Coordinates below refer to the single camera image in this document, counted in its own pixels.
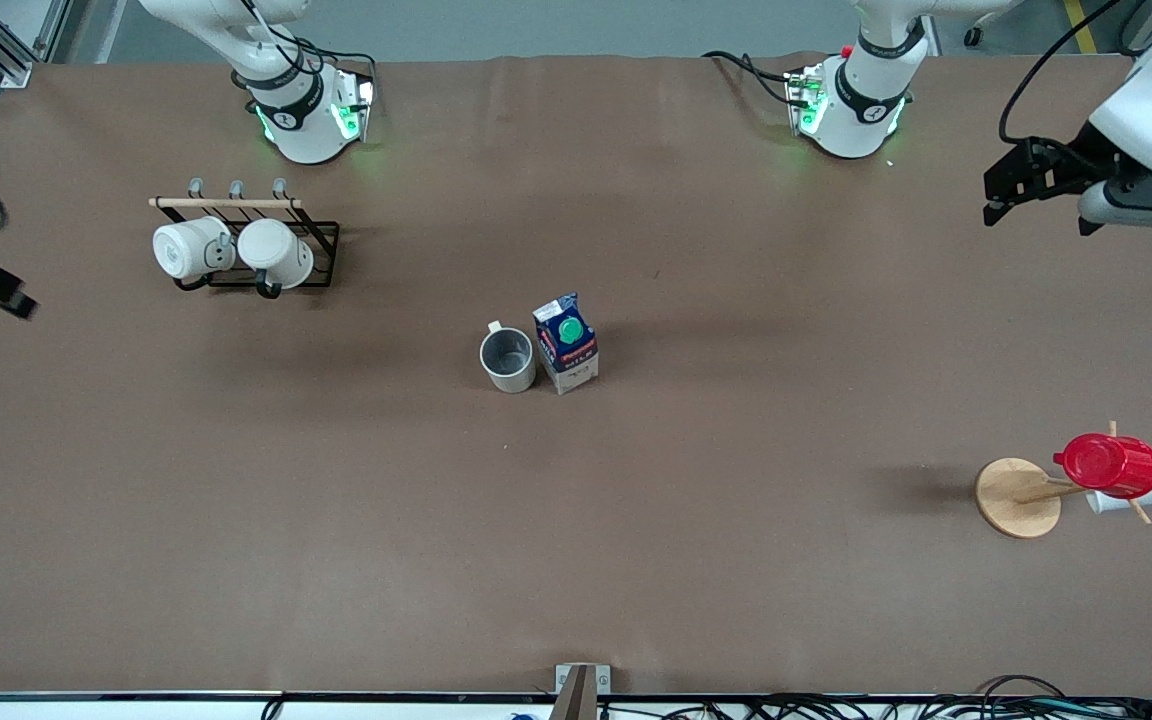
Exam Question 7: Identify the grey metal bracket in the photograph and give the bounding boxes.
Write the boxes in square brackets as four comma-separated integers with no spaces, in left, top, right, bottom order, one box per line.
[555,663,612,696]

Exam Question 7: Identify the brown table cover sheet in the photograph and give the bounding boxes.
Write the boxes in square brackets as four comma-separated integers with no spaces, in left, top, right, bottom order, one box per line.
[0,52,1152,696]

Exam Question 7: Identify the plain white mug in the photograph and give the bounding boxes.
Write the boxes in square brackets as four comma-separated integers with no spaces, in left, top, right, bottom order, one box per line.
[237,219,315,299]

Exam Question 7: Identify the black right arm base cable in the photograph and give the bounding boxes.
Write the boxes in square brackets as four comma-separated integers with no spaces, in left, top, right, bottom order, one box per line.
[281,35,378,86]

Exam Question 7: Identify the white mug with face print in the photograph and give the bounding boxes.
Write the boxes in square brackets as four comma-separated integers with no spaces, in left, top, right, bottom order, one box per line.
[153,216,237,281]

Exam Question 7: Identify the beige mug with grey inside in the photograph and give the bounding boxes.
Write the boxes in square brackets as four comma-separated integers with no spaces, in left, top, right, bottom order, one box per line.
[479,320,538,395]

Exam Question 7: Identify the black wire mug rack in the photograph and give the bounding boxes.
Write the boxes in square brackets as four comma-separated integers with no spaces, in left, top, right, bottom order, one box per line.
[149,178,340,296]

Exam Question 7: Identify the black arm base cable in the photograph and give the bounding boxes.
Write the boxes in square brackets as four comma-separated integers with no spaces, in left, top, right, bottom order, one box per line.
[281,35,378,86]
[703,50,802,106]

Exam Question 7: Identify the wooden mug tree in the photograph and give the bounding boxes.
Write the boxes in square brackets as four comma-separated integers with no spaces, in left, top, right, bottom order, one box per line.
[975,420,1152,540]

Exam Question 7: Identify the red cup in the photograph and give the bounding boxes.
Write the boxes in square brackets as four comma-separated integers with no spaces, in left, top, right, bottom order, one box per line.
[1053,433,1152,499]

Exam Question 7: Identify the small white cup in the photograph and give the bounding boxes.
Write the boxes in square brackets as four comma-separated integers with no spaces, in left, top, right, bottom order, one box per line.
[1085,485,1152,516]

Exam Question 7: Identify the black left arm base cable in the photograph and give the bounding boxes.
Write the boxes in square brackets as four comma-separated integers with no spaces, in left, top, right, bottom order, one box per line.
[703,50,802,106]

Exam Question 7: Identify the brown wooden post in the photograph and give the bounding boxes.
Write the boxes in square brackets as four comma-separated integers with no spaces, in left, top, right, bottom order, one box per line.
[548,667,599,720]

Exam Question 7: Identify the blue milk carton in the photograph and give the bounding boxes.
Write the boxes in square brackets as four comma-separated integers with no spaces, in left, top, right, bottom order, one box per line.
[532,292,600,396]

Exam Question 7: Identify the black cable bundle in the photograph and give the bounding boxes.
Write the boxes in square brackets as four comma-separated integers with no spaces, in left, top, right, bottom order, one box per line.
[596,675,1152,720]

